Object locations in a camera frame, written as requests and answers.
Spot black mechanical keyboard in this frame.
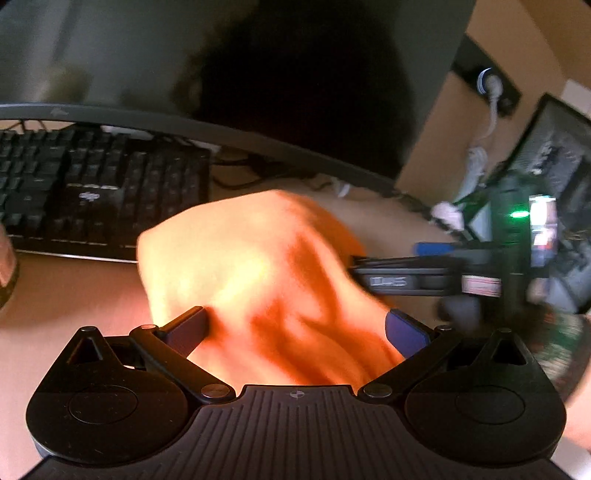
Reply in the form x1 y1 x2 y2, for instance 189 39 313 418
0 124 211 264

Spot black curved computer monitor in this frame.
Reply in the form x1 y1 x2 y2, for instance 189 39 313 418
0 0 476 195

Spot white glass-sided computer case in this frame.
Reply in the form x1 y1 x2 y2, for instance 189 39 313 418
462 92 591 315

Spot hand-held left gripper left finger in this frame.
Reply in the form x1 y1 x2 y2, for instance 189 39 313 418
44 307 237 403

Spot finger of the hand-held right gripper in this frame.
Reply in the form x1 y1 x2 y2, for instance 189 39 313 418
413 242 491 258
348 255 463 297

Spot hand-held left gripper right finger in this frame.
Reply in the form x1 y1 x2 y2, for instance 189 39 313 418
356 308 551 403

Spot black cables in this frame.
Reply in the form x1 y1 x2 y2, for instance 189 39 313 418
210 150 333 191

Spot black wall socket strip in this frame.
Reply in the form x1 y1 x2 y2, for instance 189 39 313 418
452 34 522 118

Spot orange pumpkin costume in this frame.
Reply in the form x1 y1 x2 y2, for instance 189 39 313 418
137 189 407 387

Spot white power cable with plug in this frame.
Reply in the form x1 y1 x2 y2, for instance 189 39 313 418
462 69 504 195

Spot white power adapter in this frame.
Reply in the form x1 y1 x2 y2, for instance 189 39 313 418
431 202 463 232

